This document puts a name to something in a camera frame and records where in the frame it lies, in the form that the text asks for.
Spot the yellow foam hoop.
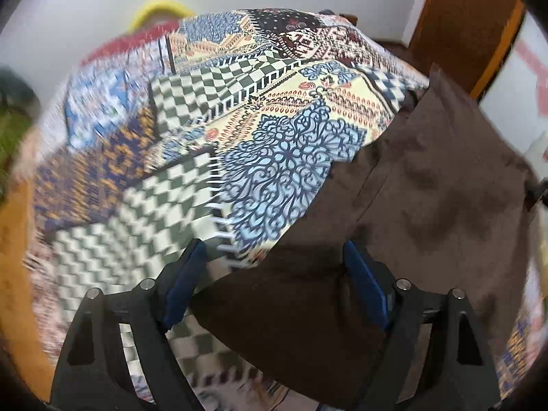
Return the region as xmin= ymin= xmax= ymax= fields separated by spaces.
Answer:
xmin=127 ymin=0 xmax=194 ymax=36

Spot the wooden room door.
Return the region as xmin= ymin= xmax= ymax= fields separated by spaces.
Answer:
xmin=407 ymin=0 xmax=528 ymax=100

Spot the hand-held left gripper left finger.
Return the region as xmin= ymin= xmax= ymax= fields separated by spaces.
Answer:
xmin=50 ymin=239 xmax=209 ymax=411

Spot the brown shirt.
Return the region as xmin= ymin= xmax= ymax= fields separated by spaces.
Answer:
xmin=188 ymin=63 xmax=537 ymax=411

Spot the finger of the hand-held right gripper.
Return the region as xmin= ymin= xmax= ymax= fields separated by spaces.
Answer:
xmin=524 ymin=180 xmax=548 ymax=210

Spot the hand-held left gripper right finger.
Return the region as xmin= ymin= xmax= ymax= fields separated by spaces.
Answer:
xmin=342 ymin=240 xmax=501 ymax=411

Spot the wooden lap desk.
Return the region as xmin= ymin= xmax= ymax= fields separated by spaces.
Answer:
xmin=0 ymin=180 xmax=57 ymax=400

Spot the patchwork printed blanket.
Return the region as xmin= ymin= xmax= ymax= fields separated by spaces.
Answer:
xmin=13 ymin=8 xmax=548 ymax=411

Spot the green fabric storage bag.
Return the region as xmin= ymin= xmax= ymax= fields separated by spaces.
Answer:
xmin=0 ymin=65 xmax=42 ymax=174

